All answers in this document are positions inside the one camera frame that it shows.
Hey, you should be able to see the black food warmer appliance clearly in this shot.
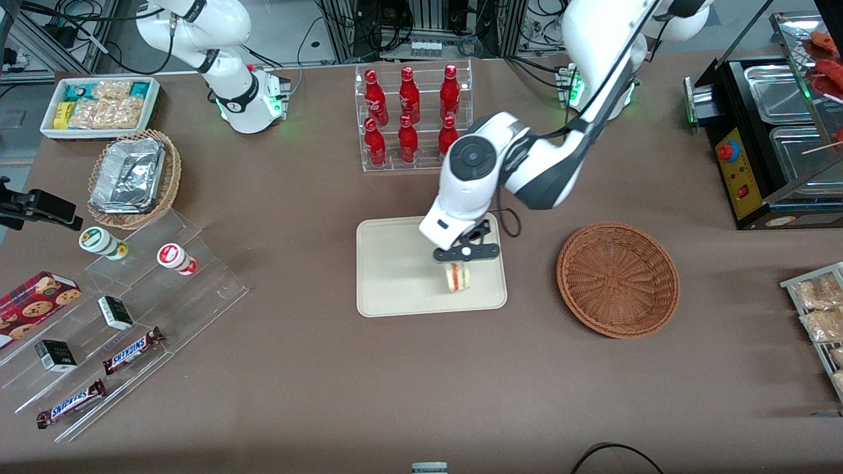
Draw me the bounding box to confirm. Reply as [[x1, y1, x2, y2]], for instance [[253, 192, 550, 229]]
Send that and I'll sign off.
[[683, 12, 843, 231]]

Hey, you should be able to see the tray of packaged snacks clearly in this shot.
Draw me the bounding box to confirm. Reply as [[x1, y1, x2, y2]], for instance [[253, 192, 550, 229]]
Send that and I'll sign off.
[[780, 261, 843, 403]]

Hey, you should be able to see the aluminium profile frame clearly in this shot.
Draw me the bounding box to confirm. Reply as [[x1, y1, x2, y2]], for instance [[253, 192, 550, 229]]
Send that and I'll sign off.
[[0, 0, 123, 81]]

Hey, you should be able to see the light oval wicker basket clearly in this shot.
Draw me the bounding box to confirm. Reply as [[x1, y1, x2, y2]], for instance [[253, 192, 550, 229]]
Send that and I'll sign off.
[[87, 128, 182, 230]]

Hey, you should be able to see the clear acrylic stepped shelf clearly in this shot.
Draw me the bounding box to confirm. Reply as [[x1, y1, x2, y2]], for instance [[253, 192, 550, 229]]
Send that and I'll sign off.
[[0, 209, 250, 444]]

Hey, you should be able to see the triangular sandwich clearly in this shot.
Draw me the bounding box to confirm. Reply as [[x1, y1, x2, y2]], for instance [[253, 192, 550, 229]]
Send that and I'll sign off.
[[444, 261, 476, 295]]

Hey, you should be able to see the red lid cup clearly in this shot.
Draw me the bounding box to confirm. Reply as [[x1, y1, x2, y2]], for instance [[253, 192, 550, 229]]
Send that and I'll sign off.
[[156, 242, 199, 277]]

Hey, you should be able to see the red cookie box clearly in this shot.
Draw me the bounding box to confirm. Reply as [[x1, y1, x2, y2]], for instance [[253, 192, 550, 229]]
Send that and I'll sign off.
[[0, 271, 82, 350]]

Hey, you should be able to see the brown round wicker basket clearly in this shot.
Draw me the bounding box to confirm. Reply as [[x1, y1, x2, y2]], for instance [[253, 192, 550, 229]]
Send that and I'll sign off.
[[557, 223, 681, 340]]

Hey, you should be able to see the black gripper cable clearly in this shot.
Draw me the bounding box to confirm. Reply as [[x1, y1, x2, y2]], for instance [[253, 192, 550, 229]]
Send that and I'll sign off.
[[493, 207, 522, 240]]

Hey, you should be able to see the red cola bottle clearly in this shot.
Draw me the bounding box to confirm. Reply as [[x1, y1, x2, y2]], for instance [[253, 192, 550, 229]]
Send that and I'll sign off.
[[398, 65, 422, 125], [397, 114, 420, 165], [437, 115, 460, 157], [439, 63, 461, 121], [364, 68, 390, 126], [364, 117, 388, 168]]

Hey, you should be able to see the stack of foil trays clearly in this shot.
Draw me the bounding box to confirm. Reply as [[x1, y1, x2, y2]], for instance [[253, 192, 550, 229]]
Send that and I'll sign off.
[[90, 138, 166, 215]]

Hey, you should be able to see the small black box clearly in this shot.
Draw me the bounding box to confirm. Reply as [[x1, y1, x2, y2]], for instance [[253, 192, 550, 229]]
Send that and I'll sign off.
[[97, 295, 135, 331], [34, 339, 78, 373]]

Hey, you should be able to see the clear cracker bag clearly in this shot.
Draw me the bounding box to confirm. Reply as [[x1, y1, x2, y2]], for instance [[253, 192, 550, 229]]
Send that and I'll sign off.
[[68, 80, 144, 130]]

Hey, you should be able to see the green lid cup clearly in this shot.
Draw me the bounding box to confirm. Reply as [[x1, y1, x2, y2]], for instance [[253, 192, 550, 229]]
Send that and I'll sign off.
[[78, 226, 130, 261]]

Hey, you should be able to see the aluminium equipment rack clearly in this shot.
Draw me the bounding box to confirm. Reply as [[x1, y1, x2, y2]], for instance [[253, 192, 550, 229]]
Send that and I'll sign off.
[[319, 0, 529, 64]]

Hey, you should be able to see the white snack bin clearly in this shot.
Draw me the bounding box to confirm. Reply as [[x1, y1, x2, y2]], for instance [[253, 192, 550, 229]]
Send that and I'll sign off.
[[40, 76, 161, 142]]

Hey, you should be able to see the beige rectangular serving tray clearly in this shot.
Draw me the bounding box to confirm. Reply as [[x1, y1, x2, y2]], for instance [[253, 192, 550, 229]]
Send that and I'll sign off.
[[356, 211, 508, 319]]

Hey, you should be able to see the black floor cable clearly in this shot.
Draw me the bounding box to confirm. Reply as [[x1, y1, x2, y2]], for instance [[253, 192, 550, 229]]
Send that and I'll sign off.
[[570, 442, 666, 474]]

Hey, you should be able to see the snickers bar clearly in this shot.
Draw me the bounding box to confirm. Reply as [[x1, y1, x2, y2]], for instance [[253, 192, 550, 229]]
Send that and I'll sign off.
[[36, 379, 107, 430], [102, 327, 166, 376]]

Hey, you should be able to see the clear acrylic bottle rack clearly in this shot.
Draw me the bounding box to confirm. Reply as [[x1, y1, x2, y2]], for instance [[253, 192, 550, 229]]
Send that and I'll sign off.
[[354, 59, 474, 174]]

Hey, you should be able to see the steel warmer pan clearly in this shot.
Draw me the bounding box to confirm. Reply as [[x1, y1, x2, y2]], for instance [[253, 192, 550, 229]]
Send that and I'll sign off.
[[743, 64, 819, 125], [769, 124, 843, 186]]

